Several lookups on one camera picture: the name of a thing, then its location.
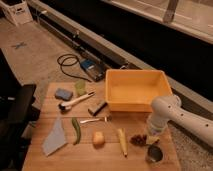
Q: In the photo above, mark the white cardboard box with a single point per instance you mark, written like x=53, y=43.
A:
x=18, y=13

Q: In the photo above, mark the dark purple grape bunch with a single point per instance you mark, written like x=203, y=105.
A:
x=138, y=140

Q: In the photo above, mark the green bean pod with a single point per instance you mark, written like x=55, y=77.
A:
x=77, y=129

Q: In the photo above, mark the black rectangular block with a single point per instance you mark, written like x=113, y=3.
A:
x=95, y=109

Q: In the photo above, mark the grey folded cloth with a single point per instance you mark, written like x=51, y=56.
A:
x=55, y=139

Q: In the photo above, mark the small metal cup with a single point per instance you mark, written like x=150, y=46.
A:
x=154, y=154

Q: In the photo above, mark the yellow corn cob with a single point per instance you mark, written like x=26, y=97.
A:
x=122, y=140

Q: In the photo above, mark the yellow plastic bin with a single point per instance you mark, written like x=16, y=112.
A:
x=132, y=90

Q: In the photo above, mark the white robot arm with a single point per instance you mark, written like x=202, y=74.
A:
x=168, y=108

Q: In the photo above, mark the black chair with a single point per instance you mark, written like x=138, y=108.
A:
x=16, y=111

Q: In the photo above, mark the blue and black power box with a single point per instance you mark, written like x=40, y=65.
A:
x=92, y=69

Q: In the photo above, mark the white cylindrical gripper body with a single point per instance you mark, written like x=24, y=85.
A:
x=155, y=126

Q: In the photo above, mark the blue sponge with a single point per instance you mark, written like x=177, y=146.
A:
x=63, y=94

